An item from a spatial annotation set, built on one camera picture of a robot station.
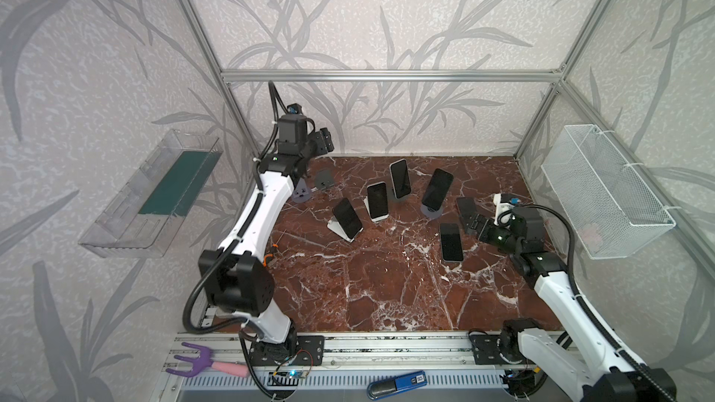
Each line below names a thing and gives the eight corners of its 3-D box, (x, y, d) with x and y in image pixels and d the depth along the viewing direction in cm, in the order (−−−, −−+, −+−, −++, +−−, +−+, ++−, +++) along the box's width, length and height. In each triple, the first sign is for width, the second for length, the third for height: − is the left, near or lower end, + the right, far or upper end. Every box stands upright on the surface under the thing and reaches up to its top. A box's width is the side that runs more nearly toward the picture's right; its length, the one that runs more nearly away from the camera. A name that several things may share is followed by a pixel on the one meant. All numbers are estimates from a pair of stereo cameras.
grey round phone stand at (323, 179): (315, 190, 112) (313, 184, 108) (317, 176, 117) (316, 169, 113) (332, 190, 112) (331, 184, 108) (334, 176, 117) (333, 169, 113)
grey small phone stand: (295, 203, 108) (292, 195, 103) (299, 186, 113) (296, 177, 109) (309, 203, 108) (307, 195, 103) (313, 186, 113) (310, 177, 109)
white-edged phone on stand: (371, 223, 102) (370, 199, 90) (366, 210, 106) (365, 185, 94) (389, 218, 103) (390, 194, 92) (384, 206, 107) (385, 181, 95)
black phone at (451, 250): (442, 261, 92) (443, 259, 91) (436, 226, 101) (437, 222, 100) (464, 261, 92) (466, 259, 91) (456, 226, 101) (458, 222, 100)
